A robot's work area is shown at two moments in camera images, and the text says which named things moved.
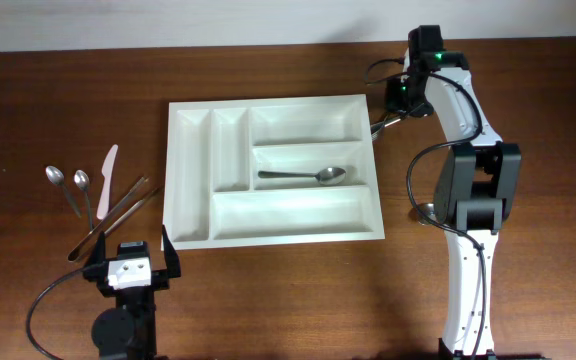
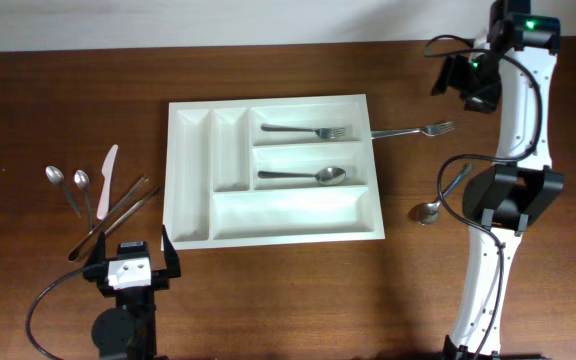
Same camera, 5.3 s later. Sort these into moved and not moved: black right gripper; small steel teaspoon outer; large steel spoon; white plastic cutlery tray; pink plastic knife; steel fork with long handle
Moved: black right gripper; steel fork with long handle
Not moved: pink plastic knife; large steel spoon; white plastic cutlery tray; small steel teaspoon outer
